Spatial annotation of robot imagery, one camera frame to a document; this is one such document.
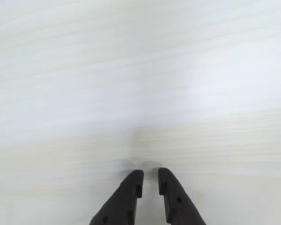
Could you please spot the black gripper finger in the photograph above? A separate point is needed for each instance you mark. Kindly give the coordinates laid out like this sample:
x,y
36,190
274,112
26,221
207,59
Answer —
x,y
180,206
121,201

